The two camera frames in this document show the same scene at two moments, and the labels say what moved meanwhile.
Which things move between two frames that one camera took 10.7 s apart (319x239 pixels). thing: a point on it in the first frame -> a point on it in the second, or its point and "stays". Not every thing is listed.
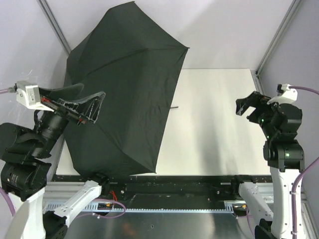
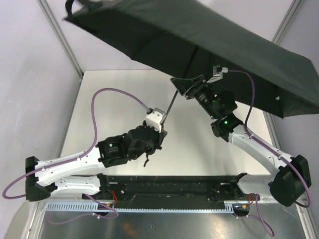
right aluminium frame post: x=278 y=38 stays
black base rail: x=147 y=188 stays
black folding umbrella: x=132 y=58 -> x=190 y=41
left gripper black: x=63 y=110 -> x=160 y=138
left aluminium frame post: x=45 y=4 stays
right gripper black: x=259 y=112 -> x=194 y=89
